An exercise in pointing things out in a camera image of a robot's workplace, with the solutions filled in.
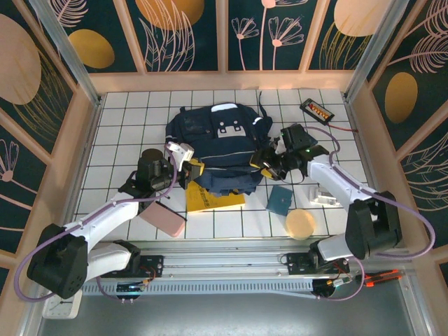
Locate yellow picture book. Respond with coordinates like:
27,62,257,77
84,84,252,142
185,180,246,213

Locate navy blue backpack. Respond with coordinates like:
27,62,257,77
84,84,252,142
164,91,274,197

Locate small teal notebook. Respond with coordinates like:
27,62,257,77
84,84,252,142
265,184,293,215

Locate thin black pen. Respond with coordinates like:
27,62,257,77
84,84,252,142
164,205,188,222

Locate pink pencil case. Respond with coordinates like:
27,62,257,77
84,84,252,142
139,202,186,239

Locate black charger board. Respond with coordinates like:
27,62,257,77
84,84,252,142
300,98,336,121

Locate white stapler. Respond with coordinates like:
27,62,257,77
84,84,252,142
309,186,341,207

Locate round tan wooden disc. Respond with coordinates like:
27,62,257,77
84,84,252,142
285,209,317,241

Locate white square clock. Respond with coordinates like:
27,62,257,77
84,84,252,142
42,293,83,320

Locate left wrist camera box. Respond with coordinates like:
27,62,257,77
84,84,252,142
164,141,195,164

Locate red wire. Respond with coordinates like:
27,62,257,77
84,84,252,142
328,122,359,133

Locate aluminium mounting rail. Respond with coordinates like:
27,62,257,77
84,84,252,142
34,241,414,281

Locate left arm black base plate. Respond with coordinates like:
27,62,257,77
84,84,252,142
100,254,165,279

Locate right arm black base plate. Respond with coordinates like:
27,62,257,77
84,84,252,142
286,250,350,276

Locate white slotted cable duct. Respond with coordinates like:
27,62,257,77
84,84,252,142
82,279,316,298

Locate small circuit board with wires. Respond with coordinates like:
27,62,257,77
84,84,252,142
116,279,157,295
313,276,354,293

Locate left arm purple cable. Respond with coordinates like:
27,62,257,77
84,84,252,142
16,148,179,302

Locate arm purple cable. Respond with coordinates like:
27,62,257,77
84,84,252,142
16,148,179,302
304,126,437,302

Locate aluminium frame post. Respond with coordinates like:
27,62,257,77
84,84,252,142
29,0,103,106
344,0,407,102

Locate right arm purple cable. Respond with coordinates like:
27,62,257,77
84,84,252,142
304,126,437,302

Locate black orange handled pliers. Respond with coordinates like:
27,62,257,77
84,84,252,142
355,268,403,288

